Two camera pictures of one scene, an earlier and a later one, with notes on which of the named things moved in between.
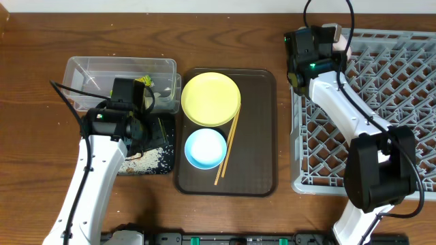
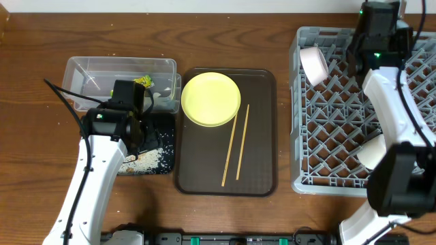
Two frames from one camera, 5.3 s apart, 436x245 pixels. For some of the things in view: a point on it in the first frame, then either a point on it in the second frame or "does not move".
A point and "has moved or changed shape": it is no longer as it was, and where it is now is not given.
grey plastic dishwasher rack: x=392 y=73 does not move
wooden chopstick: x=227 y=143 has moved or changed shape
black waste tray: x=163 y=135 does not move
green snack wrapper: x=146 y=80 does not move
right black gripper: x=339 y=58 -> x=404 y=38
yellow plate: x=210 y=99 does not move
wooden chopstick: x=229 y=145 -> x=242 y=143
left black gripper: x=135 y=152 does not move
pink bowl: x=341 y=45 has moved or changed shape
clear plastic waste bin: x=95 y=75 does not move
